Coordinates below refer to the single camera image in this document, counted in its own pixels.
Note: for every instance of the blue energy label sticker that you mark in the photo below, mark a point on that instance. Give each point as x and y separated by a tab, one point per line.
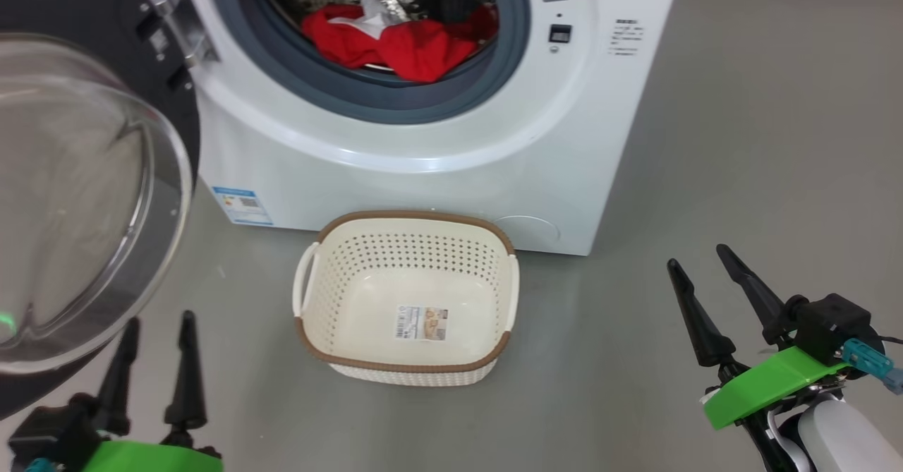
242	206

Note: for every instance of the red and white garment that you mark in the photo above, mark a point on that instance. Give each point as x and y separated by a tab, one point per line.
409	49

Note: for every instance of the black door latch socket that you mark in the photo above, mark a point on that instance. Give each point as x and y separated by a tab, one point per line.
560	33

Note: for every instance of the printed label sticker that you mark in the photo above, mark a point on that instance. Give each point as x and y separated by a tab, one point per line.
422	323

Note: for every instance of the black round glass washer door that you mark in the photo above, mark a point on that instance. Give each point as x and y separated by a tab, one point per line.
85	197

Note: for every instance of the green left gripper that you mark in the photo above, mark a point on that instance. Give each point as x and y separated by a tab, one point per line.
148	458

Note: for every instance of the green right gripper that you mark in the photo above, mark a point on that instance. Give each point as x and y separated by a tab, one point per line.
769	380

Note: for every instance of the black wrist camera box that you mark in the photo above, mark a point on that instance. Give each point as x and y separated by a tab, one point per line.
49	433
832	324

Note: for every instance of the cream laundry basket brown rim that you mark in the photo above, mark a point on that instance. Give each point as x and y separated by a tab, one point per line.
331	295

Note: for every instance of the white front-load washing machine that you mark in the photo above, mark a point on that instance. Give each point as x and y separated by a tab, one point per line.
437	176

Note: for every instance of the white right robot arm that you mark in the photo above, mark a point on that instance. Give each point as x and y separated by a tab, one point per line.
846	437

